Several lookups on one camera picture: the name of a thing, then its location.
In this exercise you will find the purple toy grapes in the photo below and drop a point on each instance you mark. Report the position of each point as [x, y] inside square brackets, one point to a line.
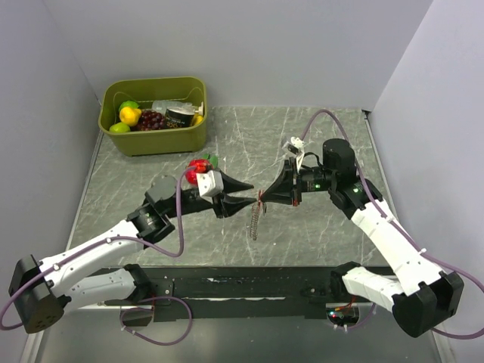
[150, 120]

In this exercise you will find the green toy apple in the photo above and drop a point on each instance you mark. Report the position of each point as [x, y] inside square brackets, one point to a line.
[131, 104]

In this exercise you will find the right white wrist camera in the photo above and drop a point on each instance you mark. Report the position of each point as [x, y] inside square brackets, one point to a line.
[295, 146]

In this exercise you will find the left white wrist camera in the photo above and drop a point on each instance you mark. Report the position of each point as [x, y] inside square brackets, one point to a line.
[210, 183]

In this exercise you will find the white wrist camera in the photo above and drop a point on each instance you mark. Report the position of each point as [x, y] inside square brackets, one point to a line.
[295, 146]
[210, 183]

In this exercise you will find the black tin can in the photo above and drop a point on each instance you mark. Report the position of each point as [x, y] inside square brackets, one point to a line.
[178, 117]

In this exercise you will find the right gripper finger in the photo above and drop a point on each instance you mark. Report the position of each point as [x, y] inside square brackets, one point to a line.
[277, 196]
[285, 178]

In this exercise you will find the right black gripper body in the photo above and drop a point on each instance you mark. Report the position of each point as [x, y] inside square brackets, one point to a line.
[315, 179]

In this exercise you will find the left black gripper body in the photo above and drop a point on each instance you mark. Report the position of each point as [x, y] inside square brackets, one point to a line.
[190, 205]

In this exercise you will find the yellow toy pear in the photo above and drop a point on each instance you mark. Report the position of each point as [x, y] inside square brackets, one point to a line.
[130, 116]

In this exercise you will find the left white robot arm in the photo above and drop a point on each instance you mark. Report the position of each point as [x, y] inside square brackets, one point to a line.
[42, 291]

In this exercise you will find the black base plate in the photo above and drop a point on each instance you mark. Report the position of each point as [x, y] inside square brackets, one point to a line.
[243, 292]

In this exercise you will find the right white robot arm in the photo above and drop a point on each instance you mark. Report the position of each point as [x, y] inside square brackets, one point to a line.
[422, 295]

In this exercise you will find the yellow toy banana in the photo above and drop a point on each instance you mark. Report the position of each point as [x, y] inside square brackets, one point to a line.
[198, 119]

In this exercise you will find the clear plastic bottle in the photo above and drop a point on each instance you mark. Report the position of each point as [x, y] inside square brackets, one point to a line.
[162, 105]

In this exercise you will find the green toy lime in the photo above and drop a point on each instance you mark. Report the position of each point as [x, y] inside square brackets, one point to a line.
[120, 128]

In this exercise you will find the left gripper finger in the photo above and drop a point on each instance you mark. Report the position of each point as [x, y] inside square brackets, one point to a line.
[231, 185]
[232, 205]

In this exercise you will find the olive green plastic bin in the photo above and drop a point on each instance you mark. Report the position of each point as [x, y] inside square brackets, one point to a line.
[144, 92]

